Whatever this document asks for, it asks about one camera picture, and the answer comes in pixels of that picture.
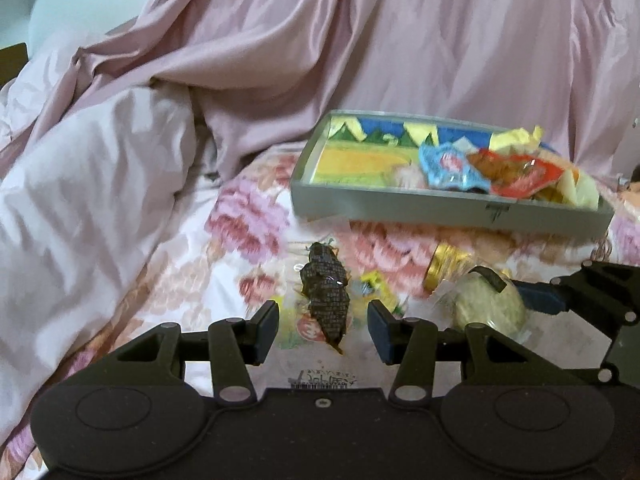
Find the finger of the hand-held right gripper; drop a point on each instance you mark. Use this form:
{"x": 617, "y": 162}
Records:
{"x": 542, "y": 299}
{"x": 495, "y": 280}

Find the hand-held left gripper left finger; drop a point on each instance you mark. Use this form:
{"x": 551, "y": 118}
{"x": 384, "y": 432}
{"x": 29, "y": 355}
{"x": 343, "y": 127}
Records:
{"x": 267, "y": 332}

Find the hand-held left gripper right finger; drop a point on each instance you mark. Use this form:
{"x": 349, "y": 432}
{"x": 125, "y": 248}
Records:
{"x": 380, "y": 332}

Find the round rice cracker packet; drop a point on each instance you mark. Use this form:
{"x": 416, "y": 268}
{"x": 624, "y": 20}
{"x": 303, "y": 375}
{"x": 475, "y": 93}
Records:
{"x": 492, "y": 305}

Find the dark snack clear printed packet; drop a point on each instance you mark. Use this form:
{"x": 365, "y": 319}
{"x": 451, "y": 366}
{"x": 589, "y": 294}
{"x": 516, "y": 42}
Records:
{"x": 325, "y": 295}

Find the orange snack packet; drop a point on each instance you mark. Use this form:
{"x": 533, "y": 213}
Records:
{"x": 520, "y": 175}

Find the grey box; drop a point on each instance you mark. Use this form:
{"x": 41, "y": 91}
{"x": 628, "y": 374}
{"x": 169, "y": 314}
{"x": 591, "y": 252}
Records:
{"x": 400, "y": 205}

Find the blue snack packet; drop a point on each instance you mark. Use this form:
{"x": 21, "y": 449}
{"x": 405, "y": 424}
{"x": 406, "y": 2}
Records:
{"x": 445, "y": 165}

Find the gold foil candy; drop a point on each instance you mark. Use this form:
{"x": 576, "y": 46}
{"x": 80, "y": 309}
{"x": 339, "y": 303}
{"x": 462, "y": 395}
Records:
{"x": 442, "y": 265}

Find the floral bedsheet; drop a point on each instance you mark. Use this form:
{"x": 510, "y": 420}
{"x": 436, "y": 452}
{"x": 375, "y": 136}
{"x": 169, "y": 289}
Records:
{"x": 240, "y": 240}

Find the yellow snack packets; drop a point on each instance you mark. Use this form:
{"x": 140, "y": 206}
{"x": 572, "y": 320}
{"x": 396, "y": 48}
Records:
{"x": 517, "y": 137}

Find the pale pink quilt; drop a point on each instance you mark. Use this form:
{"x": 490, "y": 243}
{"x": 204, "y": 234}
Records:
{"x": 100, "y": 200}

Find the pink curtain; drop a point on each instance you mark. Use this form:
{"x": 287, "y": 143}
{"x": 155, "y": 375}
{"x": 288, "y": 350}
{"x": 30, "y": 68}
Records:
{"x": 375, "y": 35}

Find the wooden headboard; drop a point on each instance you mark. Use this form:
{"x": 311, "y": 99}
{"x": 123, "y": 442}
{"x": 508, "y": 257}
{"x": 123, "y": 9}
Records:
{"x": 12, "y": 62}

